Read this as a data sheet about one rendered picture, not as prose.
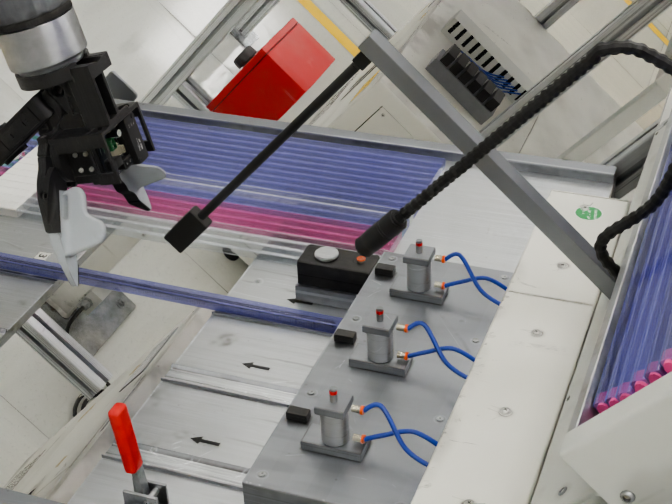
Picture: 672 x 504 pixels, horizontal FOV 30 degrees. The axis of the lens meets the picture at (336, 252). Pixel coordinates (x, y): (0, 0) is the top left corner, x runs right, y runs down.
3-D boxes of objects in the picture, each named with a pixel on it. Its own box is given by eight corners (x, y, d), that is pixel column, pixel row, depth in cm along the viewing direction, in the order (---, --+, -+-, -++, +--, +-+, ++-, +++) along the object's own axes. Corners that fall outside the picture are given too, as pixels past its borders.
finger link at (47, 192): (49, 231, 116) (50, 137, 117) (35, 232, 117) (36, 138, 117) (80, 236, 120) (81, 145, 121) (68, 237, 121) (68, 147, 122)
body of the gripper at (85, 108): (121, 191, 116) (74, 72, 111) (47, 199, 120) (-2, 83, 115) (159, 154, 122) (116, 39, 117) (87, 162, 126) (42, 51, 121)
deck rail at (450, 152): (74, 141, 167) (67, 99, 164) (81, 134, 169) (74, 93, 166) (610, 221, 145) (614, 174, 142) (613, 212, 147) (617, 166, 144)
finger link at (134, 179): (186, 208, 129) (136, 168, 121) (138, 212, 132) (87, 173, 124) (191, 180, 130) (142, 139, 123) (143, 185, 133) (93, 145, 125)
